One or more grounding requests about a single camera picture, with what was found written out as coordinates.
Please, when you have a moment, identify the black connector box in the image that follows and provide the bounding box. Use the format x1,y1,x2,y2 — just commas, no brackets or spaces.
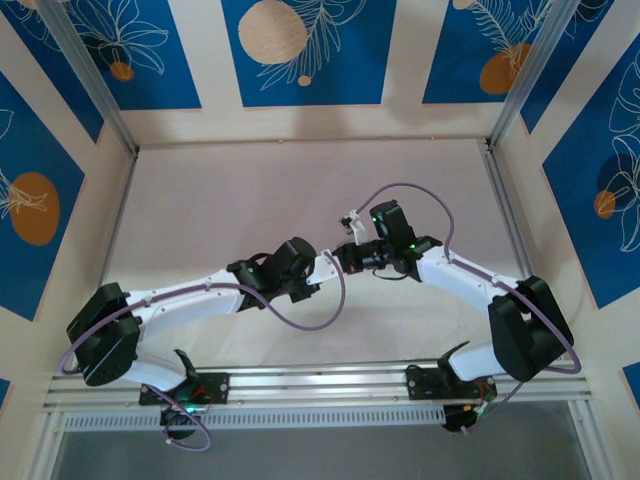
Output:
442,403,482,435
159,405,202,441

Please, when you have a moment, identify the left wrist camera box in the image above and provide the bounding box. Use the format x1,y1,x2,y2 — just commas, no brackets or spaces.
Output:
305,248,343,287

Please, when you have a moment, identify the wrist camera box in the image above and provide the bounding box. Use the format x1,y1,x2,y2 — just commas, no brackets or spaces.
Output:
338,209,372,247
305,248,343,287

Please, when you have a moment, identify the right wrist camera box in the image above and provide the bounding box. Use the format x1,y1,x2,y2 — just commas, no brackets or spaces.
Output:
338,209,372,247

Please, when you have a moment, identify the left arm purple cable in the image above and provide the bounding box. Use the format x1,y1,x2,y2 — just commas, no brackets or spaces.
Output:
59,249,348,452

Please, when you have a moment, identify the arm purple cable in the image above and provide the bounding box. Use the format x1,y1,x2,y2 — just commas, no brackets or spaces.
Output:
355,183,583,436
59,249,348,452

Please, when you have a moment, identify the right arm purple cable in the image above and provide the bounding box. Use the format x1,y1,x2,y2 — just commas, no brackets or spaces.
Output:
355,183,583,436

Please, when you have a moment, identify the right gripper black wire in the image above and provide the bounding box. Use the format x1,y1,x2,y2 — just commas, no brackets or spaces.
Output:
370,265,409,282

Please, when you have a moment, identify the aluminium mounting rail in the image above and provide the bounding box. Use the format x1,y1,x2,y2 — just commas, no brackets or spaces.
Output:
42,357,594,414

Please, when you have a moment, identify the aluminium side rail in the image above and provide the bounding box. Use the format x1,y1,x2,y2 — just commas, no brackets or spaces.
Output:
480,139,562,360
79,149,139,301

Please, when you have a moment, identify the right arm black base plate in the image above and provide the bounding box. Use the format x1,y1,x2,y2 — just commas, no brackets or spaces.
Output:
404,363,499,402

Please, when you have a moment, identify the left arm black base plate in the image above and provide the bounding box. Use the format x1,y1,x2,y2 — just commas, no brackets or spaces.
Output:
138,370,231,406

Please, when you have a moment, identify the slotted grey cable duct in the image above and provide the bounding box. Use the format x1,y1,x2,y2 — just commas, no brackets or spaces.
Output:
62,404,447,432

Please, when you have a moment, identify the aluminium frame post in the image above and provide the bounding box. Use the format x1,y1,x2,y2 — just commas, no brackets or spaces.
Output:
35,0,140,157
487,0,586,151

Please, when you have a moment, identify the aluminium frame leg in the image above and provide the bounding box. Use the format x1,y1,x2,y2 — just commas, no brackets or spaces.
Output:
28,410,69,480
567,399,610,480

